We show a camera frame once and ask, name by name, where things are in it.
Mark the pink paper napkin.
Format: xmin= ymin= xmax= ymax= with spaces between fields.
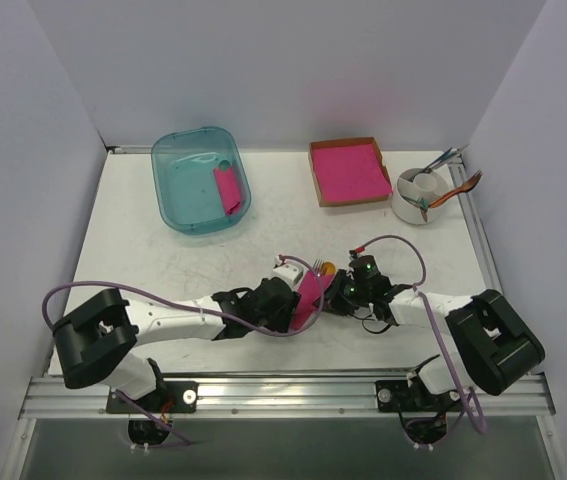
xmin=289 ymin=270 xmax=334 ymax=332

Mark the orange plastic spoon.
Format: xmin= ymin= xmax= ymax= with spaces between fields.
xmin=323 ymin=262 xmax=336 ymax=275

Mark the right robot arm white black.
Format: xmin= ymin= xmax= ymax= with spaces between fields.
xmin=324 ymin=255 xmax=546 ymax=409

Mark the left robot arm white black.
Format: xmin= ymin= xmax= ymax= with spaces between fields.
xmin=52 ymin=278 xmax=301 ymax=411

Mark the pink napkin stack in tray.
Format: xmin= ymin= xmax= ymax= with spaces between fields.
xmin=311 ymin=142 xmax=390 ymax=202

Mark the brown cardboard napkin tray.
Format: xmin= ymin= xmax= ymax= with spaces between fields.
xmin=308 ymin=135 xmax=393 ymax=208

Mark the rolled pink napkin in bin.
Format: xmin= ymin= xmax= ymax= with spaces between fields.
xmin=214 ymin=168 xmax=242 ymax=216

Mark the white utensil holder cup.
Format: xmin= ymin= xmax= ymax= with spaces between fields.
xmin=391 ymin=168 xmax=450 ymax=225

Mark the teal transparent plastic bin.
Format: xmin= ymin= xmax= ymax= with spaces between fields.
xmin=151 ymin=126 xmax=251 ymax=235

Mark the aluminium front rail frame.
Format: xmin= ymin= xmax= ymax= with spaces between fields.
xmin=3 ymin=371 xmax=566 ymax=479

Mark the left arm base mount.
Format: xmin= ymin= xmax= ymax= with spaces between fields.
xmin=106 ymin=379 xmax=199 ymax=451

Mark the aluminium right side rail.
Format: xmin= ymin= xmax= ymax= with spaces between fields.
xmin=447 ymin=159 xmax=532 ymax=374

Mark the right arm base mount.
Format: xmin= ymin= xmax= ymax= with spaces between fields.
xmin=375 ymin=379 xmax=464 ymax=451

